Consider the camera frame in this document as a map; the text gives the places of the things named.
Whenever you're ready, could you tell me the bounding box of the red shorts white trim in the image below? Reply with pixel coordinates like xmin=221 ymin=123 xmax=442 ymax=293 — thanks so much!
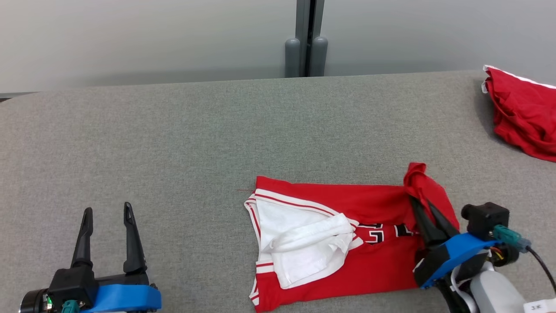
xmin=481 ymin=64 xmax=556 ymax=163

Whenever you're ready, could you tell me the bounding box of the grey cylindrical post bumper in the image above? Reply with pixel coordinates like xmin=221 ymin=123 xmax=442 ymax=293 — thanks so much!
xmin=309 ymin=36 xmax=328 ymax=77
xmin=285 ymin=38 xmax=301 ymax=78

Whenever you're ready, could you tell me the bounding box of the red white printed jersey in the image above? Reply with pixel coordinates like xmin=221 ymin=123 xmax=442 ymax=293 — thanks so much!
xmin=243 ymin=162 xmax=461 ymax=313

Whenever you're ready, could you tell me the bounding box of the right camera teal plug cable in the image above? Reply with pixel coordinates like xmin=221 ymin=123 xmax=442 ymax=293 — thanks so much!
xmin=493 ymin=224 xmax=556 ymax=296

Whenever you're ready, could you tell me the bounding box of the dark grey window frame post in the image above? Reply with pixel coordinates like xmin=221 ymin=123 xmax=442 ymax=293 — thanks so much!
xmin=295 ymin=0 xmax=325 ymax=78

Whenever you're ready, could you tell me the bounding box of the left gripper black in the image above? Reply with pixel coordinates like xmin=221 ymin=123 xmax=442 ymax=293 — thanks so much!
xmin=18 ymin=202 xmax=150 ymax=313

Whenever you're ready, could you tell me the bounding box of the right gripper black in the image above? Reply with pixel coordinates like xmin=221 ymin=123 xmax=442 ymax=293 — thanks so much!
xmin=410 ymin=196 xmax=520 ymax=284

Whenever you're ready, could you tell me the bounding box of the left gripper blue camera mount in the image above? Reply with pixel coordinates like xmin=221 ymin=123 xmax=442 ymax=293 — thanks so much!
xmin=80 ymin=283 xmax=162 ymax=313

